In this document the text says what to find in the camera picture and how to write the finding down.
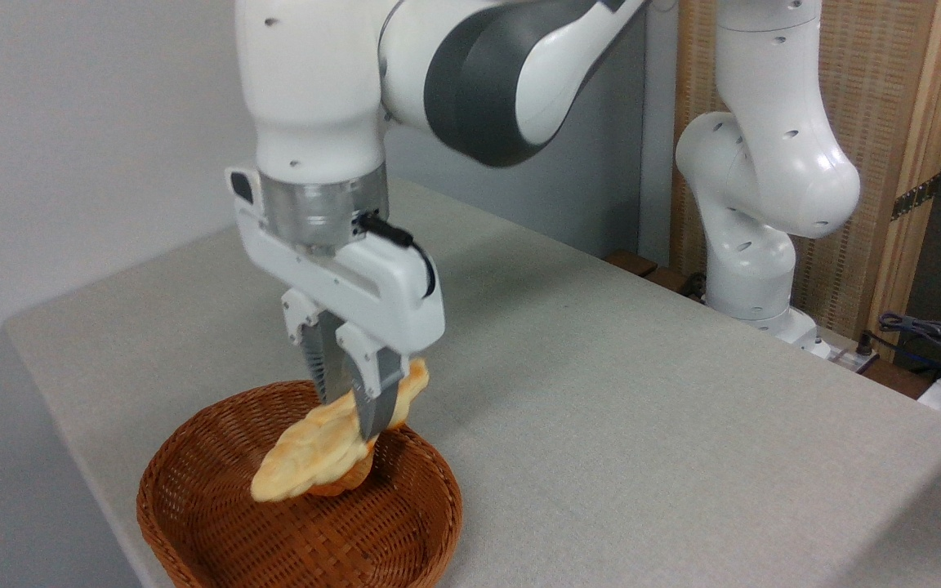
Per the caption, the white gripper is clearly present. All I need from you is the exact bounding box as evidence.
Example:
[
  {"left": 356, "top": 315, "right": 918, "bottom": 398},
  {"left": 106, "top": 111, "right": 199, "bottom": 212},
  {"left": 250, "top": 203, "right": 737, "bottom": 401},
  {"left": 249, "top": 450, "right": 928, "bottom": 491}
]
[{"left": 225, "top": 167, "right": 446, "bottom": 443}]

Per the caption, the long pale braided bread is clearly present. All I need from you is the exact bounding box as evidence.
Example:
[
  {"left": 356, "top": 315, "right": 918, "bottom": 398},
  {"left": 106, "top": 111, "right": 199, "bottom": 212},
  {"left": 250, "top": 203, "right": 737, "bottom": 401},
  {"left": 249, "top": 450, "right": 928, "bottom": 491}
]
[{"left": 251, "top": 358, "right": 430, "bottom": 503}]

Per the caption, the small orange bread roll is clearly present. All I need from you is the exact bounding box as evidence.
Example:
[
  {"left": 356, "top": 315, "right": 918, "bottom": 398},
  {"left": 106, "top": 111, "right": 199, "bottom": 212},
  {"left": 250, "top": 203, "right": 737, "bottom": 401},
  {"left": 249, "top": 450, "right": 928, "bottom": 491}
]
[{"left": 307, "top": 451, "right": 376, "bottom": 498}]

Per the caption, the brown wicker basket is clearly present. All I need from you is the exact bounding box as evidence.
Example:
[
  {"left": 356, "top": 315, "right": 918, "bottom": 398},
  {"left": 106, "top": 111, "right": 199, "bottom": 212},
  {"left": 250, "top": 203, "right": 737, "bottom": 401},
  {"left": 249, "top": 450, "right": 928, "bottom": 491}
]
[{"left": 136, "top": 380, "right": 464, "bottom": 588}]

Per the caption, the brown wooden base board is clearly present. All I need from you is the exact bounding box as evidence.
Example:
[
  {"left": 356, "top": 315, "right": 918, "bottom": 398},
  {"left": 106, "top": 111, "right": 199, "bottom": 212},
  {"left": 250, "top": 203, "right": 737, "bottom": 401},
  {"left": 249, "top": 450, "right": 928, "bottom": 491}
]
[{"left": 605, "top": 251, "right": 708, "bottom": 300}]

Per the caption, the metal hinge strip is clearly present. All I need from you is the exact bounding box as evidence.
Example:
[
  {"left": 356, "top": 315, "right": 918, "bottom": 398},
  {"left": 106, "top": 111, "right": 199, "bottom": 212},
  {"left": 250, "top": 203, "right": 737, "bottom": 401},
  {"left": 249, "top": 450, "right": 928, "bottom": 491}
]
[{"left": 891, "top": 173, "right": 941, "bottom": 221}]

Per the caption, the wooden woven screen panel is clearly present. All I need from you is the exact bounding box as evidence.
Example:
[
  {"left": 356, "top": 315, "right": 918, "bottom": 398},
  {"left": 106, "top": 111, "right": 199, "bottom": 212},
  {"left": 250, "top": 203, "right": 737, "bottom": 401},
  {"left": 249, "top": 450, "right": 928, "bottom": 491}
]
[{"left": 670, "top": 0, "right": 941, "bottom": 360}]

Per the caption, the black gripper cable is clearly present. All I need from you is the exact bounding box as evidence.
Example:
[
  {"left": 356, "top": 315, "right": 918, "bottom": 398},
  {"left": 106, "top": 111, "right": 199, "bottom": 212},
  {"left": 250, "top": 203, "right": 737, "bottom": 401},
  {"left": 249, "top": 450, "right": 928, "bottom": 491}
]
[{"left": 358, "top": 212, "right": 438, "bottom": 300}]

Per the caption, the bundle of dark cables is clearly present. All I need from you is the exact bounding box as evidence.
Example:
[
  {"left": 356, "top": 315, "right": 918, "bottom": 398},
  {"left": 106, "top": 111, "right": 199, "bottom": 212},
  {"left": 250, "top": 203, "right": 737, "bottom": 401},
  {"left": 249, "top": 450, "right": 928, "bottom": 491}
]
[{"left": 877, "top": 310, "right": 941, "bottom": 370}]

